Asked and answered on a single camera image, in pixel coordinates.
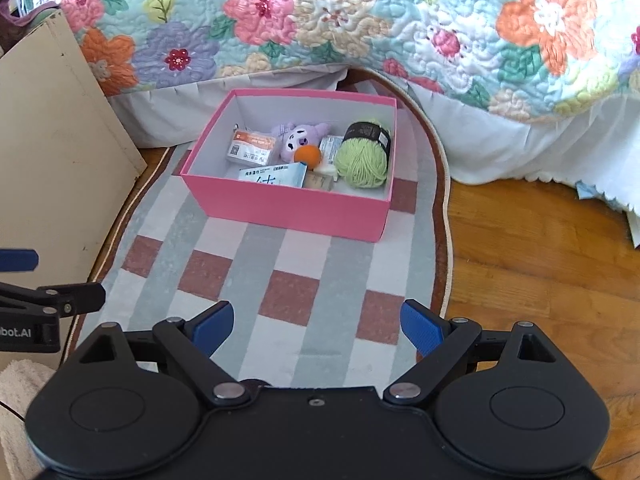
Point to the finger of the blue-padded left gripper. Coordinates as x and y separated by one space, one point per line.
18 260

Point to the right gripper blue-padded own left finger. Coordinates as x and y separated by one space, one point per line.
191 345

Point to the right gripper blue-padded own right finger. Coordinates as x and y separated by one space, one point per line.
444 348

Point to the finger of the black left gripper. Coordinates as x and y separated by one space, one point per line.
75 299

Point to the blue white wipes pack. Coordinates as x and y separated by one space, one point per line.
292 175

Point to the green yarn ball black label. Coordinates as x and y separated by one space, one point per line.
363 157

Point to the orange white floss box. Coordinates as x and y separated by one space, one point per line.
253 149

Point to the orange makeup sponge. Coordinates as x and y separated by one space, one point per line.
309 155

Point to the purple Kuromi plush toy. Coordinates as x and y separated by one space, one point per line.
291 137

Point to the small white box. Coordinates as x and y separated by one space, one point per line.
329 146

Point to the pink fuzzy sleeve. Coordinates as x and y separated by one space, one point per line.
21 380

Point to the beige cabinet panel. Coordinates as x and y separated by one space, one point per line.
67 165

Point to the checkered rug brown border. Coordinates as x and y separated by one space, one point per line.
309 309

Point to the pink cardboard box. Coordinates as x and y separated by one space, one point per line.
342 211

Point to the floral quilted bedspread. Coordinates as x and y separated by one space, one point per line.
515 89

